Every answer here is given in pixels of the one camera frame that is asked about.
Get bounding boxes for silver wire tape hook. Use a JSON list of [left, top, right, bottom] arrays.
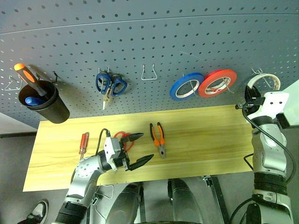
[[183, 73, 197, 97], [251, 67, 276, 89], [221, 76, 235, 94]]

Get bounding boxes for dark rounded glossy shape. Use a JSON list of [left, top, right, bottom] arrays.
[[167, 178, 203, 224], [108, 182, 144, 224]]

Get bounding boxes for orange and black screwdriver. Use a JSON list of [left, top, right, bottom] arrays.
[[14, 63, 50, 97]]

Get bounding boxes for black and white sneaker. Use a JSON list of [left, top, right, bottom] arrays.
[[17, 198, 49, 224]]

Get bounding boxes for black cup holder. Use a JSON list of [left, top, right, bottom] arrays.
[[18, 80, 71, 124]]

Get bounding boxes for silver wire loop hook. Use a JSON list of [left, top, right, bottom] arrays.
[[141, 63, 158, 80]]

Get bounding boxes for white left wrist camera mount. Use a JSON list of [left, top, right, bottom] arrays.
[[104, 137, 124, 172]]

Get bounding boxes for blue tape roll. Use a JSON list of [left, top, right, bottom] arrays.
[[169, 72, 206, 101]]

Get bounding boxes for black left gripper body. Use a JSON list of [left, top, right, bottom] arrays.
[[118, 137, 132, 172]]

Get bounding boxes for grey perforated pegboard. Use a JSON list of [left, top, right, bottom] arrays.
[[0, 0, 299, 130]]

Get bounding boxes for white tape roll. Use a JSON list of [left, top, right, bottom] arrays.
[[247, 73, 281, 92]]

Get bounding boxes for blue handled scissors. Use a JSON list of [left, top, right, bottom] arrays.
[[95, 71, 128, 111]]

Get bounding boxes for red tape roll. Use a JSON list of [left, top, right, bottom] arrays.
[[198, 69, 238, 98]]

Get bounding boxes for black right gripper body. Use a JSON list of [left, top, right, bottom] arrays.
[[244, 94, 266, 109]]

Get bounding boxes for red handled screwdriver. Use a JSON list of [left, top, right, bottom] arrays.
[[78, 132, 90, 161]]

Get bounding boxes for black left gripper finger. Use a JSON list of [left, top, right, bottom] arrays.
[[121, 132, 145, 143], [128, 154, 155, 172]]

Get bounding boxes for orange and black pliers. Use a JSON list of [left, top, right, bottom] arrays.
[[149, 122, 167, 160]]

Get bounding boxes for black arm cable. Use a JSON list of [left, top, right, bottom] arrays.
[[70, 128, 111, 185], [235, 98, 295, 187]]

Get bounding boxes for red handled scissors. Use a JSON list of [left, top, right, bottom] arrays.
[[113, 131, 135, 150]]

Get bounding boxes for blue handled tool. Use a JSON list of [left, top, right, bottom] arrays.
[[25, 97, 46, 106]]

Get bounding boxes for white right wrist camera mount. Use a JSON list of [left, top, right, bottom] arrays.
[[247, 91, 290, 122]]

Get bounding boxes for black table leg brace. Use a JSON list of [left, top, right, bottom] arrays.
[[202, 175, 231, 224]]

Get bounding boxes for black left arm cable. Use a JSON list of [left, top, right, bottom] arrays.
[[70, 128, 111, 185]]

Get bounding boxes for silver triangular wire hook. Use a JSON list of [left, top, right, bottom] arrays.
[[4, 75, 23, 91]]

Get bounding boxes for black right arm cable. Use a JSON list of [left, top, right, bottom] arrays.
[[235, 98, 295, 187]]

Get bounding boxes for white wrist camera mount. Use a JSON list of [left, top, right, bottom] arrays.
[[104, 137, 124, 172], [247, 91, 290, 122]]

